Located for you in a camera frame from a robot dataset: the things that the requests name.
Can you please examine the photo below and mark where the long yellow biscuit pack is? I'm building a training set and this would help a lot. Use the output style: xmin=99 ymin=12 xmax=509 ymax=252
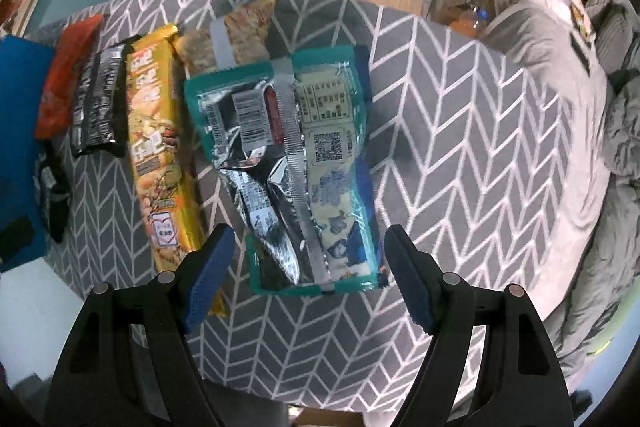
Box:
xmin=126 ymin=24 xmax=205 ymax=272

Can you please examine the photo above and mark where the black snack packet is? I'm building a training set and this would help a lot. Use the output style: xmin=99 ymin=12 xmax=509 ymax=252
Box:
xmin=68 ymin=35 xmax=139 ymax=158
xmin=34 ymin=147 xmax=70 ymax=244

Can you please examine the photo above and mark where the teal silver snack bag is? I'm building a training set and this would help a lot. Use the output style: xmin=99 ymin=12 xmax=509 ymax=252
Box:
xmin=184 ymin=46 xmax=387 ymax=296

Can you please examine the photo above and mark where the red snack bag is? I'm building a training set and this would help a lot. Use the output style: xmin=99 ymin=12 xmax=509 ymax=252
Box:
xmin=35 ymin=14 xmax=103 ymax=140

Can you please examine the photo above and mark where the orange green snack bag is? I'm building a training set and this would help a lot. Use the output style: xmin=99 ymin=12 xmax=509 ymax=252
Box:
xmin=174 ymin=0 xmax=277 ymax=77

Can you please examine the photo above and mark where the grey chevron pattern cloth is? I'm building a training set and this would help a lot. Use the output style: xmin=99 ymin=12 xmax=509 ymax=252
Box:
xmin=26 ymin=0 xmax=574 ymax=412

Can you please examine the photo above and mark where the grey bed blanket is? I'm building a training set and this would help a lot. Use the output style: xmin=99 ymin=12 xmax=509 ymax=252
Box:
xmin=483 ymin=0 xmax=639 ymax=381

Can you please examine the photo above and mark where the blue cardboard box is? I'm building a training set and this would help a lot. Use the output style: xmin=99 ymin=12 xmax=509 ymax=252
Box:
xmin=0 ymin=36 xmax=54 ymax=272

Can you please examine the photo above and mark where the orange drink bottle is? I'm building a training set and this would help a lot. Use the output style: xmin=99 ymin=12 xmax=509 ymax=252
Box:
xmin=449 ymin=10 xmax=488 ymax=38

